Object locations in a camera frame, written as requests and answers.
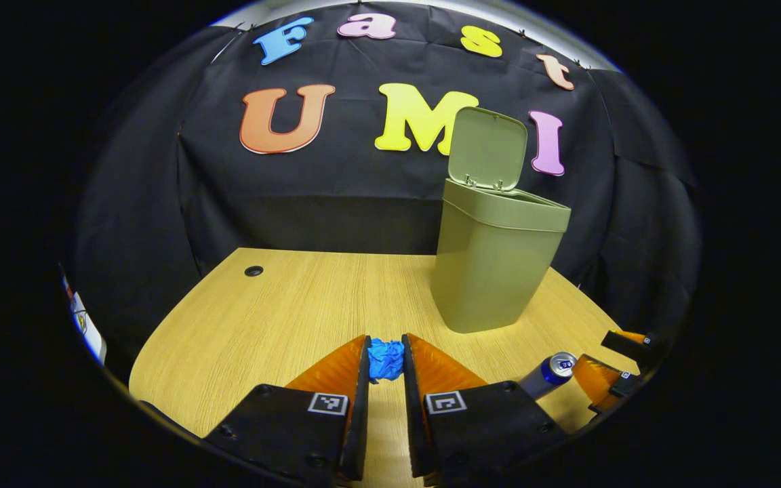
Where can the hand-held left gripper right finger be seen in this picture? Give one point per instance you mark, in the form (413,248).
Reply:
(409,420)

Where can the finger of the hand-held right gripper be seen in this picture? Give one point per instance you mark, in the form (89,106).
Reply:
(594,379)
(624,341)

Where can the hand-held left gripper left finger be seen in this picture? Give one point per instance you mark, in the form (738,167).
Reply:
(361,420)

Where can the blue silver pop can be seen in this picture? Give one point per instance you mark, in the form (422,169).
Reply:
(546,376)

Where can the blue paper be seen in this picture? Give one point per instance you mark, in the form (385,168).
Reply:
(385,359)

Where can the green desktop garbage bin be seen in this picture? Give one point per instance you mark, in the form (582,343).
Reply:
(492,271)

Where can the black backdrop cloth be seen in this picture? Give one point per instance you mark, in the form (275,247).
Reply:
(336,203)

